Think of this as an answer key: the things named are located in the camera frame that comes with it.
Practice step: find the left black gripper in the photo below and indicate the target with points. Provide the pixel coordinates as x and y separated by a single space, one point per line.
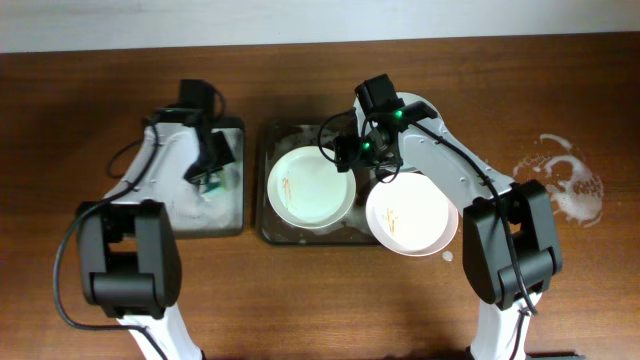
208 163

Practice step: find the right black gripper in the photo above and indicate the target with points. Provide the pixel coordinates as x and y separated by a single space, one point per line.
344 153

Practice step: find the green yellow sponge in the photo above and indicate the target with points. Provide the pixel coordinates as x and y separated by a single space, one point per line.
221 181

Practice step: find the pale green plate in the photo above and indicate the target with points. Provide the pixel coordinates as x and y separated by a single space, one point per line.
306 191

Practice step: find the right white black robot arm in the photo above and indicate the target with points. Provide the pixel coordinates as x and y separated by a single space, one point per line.
510 245

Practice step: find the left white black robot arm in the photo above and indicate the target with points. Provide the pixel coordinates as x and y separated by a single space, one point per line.
129 260

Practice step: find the left soapy black tray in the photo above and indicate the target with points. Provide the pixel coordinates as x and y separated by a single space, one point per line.
192 214

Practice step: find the middle dark wet tray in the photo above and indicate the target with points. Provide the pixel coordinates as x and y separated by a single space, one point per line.
274 140

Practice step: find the grey green rear plate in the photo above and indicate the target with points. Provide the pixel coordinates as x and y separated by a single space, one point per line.
408 98

